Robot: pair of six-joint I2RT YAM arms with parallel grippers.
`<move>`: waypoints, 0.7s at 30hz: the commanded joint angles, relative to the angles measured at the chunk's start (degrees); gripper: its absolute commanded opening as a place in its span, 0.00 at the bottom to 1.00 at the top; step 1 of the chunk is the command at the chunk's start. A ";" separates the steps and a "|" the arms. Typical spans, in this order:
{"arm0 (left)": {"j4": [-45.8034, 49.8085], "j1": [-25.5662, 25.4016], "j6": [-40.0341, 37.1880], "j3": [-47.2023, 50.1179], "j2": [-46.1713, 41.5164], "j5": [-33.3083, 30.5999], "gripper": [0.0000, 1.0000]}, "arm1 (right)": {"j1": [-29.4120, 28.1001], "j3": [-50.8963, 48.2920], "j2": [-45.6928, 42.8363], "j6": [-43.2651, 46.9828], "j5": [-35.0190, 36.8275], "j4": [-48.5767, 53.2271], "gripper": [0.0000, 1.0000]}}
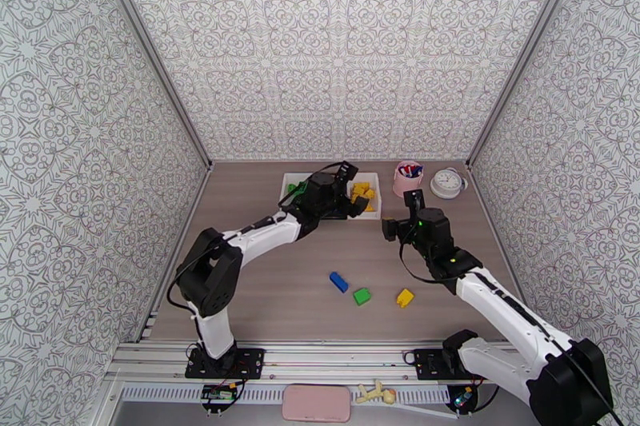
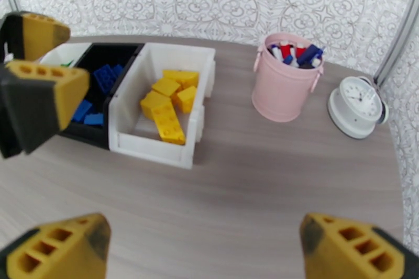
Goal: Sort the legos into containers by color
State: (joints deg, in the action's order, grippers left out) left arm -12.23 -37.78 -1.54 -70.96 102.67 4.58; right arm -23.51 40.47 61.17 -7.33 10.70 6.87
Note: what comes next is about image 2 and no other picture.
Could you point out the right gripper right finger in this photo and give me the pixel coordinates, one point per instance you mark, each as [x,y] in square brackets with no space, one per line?
[353,255]

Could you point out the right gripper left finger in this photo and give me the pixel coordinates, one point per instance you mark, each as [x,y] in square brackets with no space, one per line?
[55,252]

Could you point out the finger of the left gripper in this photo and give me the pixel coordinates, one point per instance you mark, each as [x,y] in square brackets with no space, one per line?
[36,36]
[32,108]

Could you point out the white plastic bin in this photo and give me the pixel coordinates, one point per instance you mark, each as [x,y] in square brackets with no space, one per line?
[65,52]
[147,153]

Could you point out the green long lego brick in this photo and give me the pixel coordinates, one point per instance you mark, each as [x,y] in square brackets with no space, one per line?
[67,63]

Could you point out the blue long lego brick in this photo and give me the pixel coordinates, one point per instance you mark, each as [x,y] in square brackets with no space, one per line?
[81,110]
[105,78]
[94,119]

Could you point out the black plastic bin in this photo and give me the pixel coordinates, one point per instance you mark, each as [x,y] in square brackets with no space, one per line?
[108,55]

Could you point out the yellow short lego brick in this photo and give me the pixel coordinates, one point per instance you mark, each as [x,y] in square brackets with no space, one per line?
[187,98]
[166,86]
[154,104]

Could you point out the yellow long lego brick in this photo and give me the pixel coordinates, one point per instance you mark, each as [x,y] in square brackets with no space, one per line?
[181,77]
[168,124]

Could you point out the white alarm clock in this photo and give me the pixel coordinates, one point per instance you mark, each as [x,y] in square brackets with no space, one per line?
[356,108]

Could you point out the pink metal bucket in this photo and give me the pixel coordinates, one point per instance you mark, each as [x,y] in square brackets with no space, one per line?
[281,91]

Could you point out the blue marker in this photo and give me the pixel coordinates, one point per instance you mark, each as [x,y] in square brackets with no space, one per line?
[309,54]

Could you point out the red marker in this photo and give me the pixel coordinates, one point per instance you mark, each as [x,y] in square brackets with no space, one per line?
[300,49]
[287,50]

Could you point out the white marker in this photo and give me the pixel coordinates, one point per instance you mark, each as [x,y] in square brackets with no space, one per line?
[276,53]

